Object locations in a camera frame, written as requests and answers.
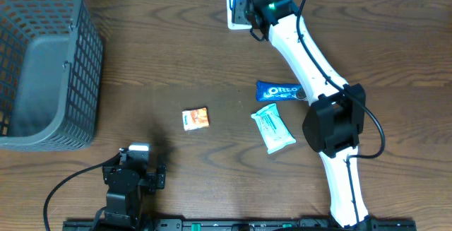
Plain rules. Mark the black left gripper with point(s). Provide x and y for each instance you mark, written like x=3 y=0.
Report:
x=157 y=180

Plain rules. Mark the orange snack packet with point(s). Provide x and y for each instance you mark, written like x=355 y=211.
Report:
x=194 y=119

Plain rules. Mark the blue Oreo cookie pack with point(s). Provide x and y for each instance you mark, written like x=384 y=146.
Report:
x=266 y=92

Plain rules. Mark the mint green wipes pack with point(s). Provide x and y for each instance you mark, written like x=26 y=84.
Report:
x=273 y=130

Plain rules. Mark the green lidded jar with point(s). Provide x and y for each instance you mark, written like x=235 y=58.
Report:
x=239 y=16

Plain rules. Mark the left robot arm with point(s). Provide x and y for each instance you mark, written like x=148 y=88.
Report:
x=123 y=210

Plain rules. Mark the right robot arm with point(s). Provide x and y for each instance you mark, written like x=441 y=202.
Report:
x=335 y=118

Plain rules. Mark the white barcode scanner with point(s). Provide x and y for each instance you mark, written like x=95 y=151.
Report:
x=231 y=26

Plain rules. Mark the dark grey plastic basket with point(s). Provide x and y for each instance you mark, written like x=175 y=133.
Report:
x=51 y=66

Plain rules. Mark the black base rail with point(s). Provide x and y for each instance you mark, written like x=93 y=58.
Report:
x=370 y=224

